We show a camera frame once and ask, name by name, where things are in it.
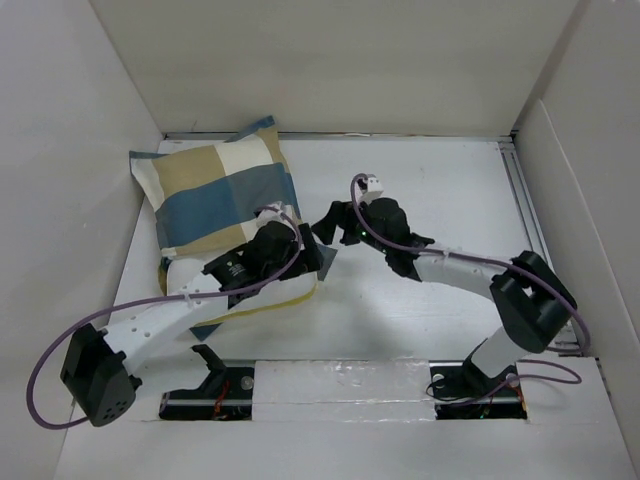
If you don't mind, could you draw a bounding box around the plaid beige blue pillowcase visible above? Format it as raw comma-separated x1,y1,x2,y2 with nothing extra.
128,115,339,344

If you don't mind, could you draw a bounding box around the white pillow yellow edge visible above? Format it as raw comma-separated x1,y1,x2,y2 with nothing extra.
158,252,318,328

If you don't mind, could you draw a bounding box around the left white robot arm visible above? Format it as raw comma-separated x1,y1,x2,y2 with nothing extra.
61,219,323,427

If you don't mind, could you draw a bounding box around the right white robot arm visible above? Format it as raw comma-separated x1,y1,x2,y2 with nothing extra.
312,198,577,400

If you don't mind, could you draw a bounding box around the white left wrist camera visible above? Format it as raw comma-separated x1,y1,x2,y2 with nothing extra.
254,201,292,229

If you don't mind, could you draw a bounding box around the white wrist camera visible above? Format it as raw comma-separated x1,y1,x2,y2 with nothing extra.
254,201,292,229
356,174,384,203

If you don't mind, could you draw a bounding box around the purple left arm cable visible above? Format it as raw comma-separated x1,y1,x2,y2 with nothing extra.
25,203,306,431

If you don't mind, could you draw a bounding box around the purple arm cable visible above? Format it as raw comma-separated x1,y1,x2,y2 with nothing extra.
25,203,306,431
349,173,594,406

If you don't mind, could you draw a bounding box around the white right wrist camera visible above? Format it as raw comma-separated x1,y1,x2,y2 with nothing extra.
356,174,384,203

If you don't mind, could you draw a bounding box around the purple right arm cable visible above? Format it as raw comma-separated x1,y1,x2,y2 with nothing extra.
349,173,594,406

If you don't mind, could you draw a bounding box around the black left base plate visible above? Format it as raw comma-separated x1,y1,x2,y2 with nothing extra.
158,344,256,422

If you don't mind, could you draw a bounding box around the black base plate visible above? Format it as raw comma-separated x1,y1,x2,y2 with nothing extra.
425,362,528,421
158,344,256,422

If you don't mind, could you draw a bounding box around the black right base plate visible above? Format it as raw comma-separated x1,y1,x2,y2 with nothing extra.
425,362,528,421

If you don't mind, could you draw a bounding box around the aluminium rail right side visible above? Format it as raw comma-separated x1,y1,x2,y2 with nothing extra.
498,138,583,357

